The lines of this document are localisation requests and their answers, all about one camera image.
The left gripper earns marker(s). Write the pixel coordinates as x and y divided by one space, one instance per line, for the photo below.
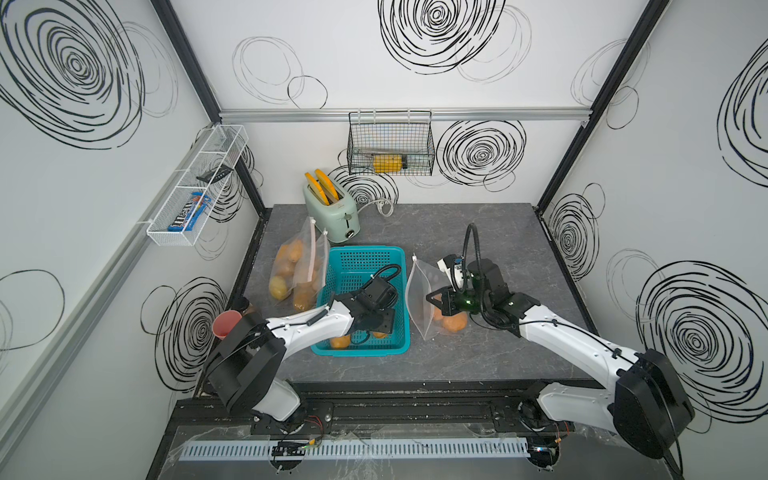
388 321

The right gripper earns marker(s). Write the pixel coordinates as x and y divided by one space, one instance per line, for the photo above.
447 301

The reddish potato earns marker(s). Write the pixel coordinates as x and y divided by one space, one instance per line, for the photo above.
455 323

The clear zipper bag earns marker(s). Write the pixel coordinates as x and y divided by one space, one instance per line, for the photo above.
281 279

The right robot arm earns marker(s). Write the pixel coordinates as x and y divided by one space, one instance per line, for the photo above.
639 395

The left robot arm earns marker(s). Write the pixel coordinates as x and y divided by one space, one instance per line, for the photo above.
242 369

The teal plastic basket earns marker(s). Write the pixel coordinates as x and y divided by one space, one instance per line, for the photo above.
348 269

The mint green toaster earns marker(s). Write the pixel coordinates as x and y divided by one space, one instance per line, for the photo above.
340 220

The right toast slice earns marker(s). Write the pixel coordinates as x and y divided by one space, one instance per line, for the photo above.
328 186

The toast slice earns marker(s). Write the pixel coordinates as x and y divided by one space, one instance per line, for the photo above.
317 189
328 186

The left toast slice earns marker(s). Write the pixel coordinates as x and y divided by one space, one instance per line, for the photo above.
317 189

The yellow bottle in basket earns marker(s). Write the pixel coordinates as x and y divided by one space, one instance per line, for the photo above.
389 163

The pink cup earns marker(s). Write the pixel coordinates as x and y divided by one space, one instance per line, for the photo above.
225 322

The black remote control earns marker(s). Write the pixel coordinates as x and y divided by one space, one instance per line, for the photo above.
214 175

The blue candy packet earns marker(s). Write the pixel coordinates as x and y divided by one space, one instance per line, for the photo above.
185 220

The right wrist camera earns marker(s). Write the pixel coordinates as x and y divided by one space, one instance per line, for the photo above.
453 266

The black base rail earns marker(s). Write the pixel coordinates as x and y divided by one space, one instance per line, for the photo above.
340 404

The white slotted cable duct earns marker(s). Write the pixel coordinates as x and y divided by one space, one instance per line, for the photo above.
348 449

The black wire wall basket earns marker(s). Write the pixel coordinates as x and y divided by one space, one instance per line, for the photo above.
411 138

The aluminium wall rail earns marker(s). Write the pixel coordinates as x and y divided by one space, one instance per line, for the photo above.
241 116

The white wire wall shelf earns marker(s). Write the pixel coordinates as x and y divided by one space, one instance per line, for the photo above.
215 145

